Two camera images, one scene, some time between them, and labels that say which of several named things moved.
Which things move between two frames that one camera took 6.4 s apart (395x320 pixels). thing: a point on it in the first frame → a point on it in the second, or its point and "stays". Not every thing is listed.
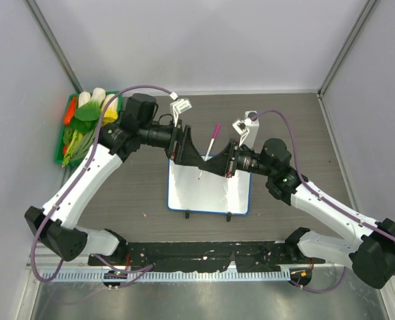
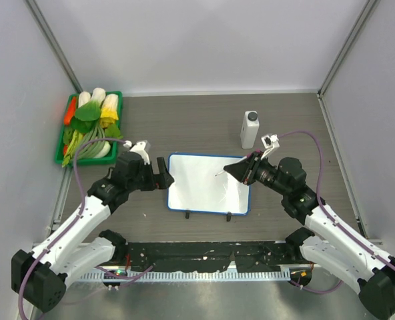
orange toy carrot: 71,110 stays
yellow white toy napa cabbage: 111,113 stays
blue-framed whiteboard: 212,193 stays
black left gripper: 181,149 → 151,184
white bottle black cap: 252,141 stays
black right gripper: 223,163 → 247,169
